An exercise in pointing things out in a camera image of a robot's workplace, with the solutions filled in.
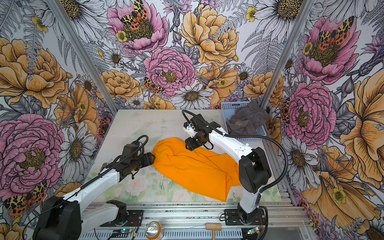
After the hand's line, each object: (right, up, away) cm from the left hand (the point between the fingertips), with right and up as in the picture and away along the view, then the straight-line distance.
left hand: (149, 162), depth 88 cm
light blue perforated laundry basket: (+52, +34, +35) cm, 72 cm away
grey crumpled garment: (+62, +25, +21) cm, 70 cm away
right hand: (+24, +8, -3) cm, 26 cm away
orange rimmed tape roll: (+10, -21, -26) cm, 35 cm away
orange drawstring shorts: (+37, -6, -5) cm, 37 cm away
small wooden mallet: (+35, -25, -18) cm, 47 cm away
